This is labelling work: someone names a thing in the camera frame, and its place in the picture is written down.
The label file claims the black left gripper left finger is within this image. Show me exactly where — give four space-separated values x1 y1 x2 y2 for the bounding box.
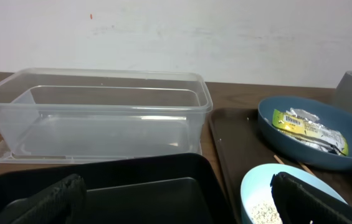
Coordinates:
0 174 87 224

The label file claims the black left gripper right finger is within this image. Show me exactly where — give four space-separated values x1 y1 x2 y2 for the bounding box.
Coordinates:
270 172 352 224

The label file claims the rice grains pile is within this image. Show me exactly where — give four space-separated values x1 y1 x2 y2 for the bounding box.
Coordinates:
250 200 283 224

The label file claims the light blue bowl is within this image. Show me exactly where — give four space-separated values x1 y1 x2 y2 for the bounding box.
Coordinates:
240 164 345 223

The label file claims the yellow silver snack wrapper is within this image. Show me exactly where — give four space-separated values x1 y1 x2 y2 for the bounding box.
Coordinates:
271 108 349 156

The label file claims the dark blue plate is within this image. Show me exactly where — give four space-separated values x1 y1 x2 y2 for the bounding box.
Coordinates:
257 96 352 170

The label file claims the clear plastic waste bin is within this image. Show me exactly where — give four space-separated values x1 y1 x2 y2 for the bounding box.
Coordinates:
0 68 213 164

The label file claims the wooden chopstick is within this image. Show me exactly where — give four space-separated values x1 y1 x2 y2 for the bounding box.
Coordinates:
274 155 285 164
298 162 316 176

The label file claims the brown serving tray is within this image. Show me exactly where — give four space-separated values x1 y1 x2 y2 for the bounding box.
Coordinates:
209 108 352 223

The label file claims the black plastic tray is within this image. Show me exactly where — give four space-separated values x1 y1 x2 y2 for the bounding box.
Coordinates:
0 153 235 223

